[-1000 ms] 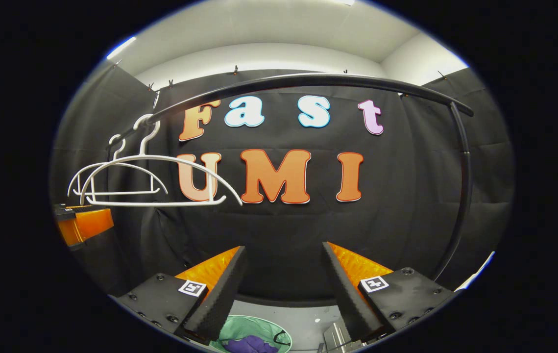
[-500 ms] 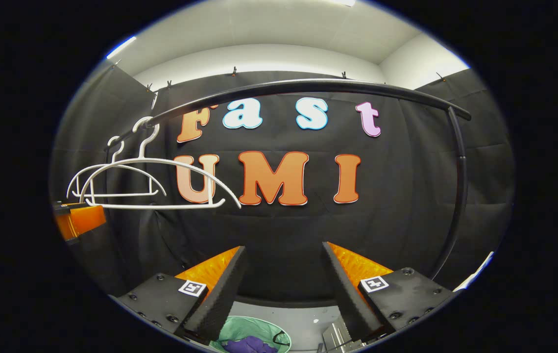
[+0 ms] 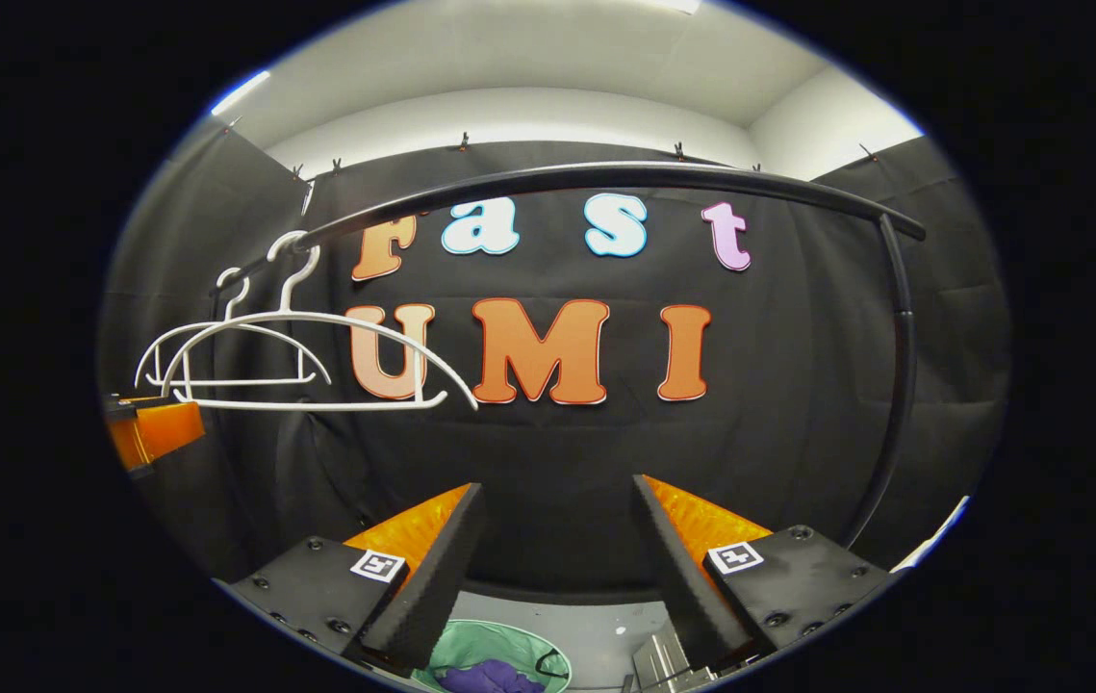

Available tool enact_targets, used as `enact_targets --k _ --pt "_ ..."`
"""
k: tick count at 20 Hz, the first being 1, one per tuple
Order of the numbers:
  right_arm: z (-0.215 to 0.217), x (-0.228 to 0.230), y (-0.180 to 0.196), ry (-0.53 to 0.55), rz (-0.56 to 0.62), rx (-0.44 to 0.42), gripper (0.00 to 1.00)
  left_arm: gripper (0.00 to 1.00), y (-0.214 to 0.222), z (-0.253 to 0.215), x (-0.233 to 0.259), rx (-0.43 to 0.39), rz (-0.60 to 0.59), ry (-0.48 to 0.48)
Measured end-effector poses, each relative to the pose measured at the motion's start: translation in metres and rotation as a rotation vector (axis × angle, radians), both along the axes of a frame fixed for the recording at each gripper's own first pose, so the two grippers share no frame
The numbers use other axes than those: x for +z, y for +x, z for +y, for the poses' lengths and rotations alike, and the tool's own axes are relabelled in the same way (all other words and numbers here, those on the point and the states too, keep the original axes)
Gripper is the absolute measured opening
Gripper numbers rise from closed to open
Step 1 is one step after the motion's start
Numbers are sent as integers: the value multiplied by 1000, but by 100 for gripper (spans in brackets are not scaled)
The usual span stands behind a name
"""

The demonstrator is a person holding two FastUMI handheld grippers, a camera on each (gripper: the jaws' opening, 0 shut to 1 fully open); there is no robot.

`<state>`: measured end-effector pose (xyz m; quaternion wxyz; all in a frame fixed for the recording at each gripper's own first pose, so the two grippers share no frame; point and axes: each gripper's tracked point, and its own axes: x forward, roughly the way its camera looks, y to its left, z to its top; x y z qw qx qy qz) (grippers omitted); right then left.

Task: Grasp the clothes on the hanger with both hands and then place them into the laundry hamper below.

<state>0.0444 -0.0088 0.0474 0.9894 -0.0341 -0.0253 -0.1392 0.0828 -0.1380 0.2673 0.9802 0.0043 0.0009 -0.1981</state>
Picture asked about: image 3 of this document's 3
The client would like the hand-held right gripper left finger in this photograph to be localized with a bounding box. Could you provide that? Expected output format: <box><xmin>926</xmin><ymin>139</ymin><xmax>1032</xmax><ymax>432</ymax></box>
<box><xmin>216</xmin><ymin>483</ymin><xmax>489</xmax><ymax>675</ymax></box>

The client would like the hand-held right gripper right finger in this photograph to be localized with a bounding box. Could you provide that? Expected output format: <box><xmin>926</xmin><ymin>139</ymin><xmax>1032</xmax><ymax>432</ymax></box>
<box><xmin>631</xmin><ymin>475</ymin><xmax>900</xmax><ymax>675</ymax></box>

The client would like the green laundry hamper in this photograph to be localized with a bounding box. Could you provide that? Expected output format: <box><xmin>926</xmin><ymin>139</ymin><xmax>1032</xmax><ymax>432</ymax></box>
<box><xmin>410</xmin><ymin>619</ymin><xmax>573</xmax><ymax>693</ymax></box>

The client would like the purple corduroy jacket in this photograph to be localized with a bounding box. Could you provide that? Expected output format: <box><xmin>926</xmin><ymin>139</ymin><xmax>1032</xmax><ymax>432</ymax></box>
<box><xmin>434</xmin><ymin>659</ymin><xmax>547</xmax><ymax>693</ymax></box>

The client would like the white plastic hanger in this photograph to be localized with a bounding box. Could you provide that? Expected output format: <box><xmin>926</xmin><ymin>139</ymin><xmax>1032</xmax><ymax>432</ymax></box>
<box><xmin>161</xmin><ymin>231</ymin><xmax>479</xmax><ymax>413</ymax></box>
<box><xmin>134</xmin><ymin>268</ymin><xmax>333</xmax><ymax>391</ymax></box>

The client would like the black clothes rack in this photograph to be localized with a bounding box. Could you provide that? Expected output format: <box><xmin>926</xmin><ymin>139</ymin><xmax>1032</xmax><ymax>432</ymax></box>
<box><xmin>209</xmin><ymin>162</ymin><xmax>927</xmax><ymax>550</ymax></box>

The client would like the white drawer cabinet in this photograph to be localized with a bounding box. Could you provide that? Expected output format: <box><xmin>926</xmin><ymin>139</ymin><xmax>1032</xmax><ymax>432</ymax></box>
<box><xmin>620</xmin><ymin>496</ymin><xmax>974</xmax><ymax>693</ymax></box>

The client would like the black backdrop cloth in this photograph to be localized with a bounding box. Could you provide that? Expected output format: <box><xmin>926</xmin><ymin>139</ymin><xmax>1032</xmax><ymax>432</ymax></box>
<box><xmin>97</xmin><ymin>120</ymin><xmax>1012</xmax><ymax>603</ymax></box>

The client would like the rectangular ceiling light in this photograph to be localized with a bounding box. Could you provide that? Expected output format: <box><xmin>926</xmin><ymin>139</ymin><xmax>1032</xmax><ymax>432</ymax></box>
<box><xmin>211</xmin><ymin>69</ymin><xmax>271</xmax><ymax>116</ymax></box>

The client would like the row of small backdrop clips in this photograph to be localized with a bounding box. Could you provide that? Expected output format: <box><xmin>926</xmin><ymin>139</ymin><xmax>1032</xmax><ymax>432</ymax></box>
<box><xmin>220</xmin><ymin>114</ymin><xmax>885</xmax><ymax>184</ymax></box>

